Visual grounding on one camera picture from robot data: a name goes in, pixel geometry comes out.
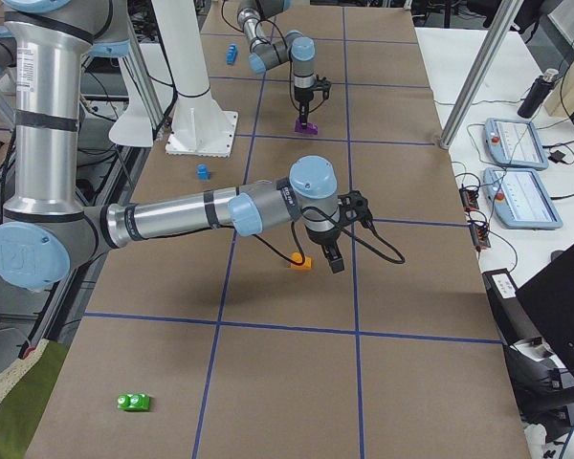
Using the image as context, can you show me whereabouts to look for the black water bottle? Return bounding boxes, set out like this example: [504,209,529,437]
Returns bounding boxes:
[518,68,559,119]

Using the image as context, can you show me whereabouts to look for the black monitor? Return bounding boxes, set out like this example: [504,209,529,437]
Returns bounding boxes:
[517,244,574,375]

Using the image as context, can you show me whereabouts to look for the green cushion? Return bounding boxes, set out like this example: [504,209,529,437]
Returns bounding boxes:
[0,339,68,458]

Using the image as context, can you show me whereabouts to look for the long blue studded block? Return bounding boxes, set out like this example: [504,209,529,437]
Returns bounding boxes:
[226,43,238,65]

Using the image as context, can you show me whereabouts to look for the purple trapezoid block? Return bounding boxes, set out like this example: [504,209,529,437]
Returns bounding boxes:
[294,120,319,136]

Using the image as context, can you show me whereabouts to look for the white chair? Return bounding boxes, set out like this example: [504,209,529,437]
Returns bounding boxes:
[109,96,154,147]

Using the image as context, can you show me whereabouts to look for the green block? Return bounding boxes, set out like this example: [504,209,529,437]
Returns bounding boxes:
[116,392,151,412]

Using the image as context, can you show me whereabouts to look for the far teach pendant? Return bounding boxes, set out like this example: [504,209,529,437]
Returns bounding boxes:
[484,118,548,170]

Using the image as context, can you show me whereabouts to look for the small blue block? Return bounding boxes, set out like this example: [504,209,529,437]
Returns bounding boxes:
[196,164,210,181]

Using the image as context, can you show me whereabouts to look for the near teach pendant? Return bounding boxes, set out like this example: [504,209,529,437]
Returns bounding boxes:
[482,167,563,230]

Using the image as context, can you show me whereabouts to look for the orange trapezoid block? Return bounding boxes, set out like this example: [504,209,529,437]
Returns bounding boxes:
[290,252,313,271]

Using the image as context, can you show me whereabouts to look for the teach pendant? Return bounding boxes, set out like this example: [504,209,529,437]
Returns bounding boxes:
[482,167,563,230]
[484,118,548,170]

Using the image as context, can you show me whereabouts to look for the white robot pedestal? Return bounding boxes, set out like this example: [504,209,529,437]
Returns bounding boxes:
[152,0,238,157]

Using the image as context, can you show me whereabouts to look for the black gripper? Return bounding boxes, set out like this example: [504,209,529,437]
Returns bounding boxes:
[294,86,314,127]
[306,228,343,273]

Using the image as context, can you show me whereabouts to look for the aluminium frame post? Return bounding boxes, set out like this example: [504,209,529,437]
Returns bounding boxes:
[438,0,524,149]

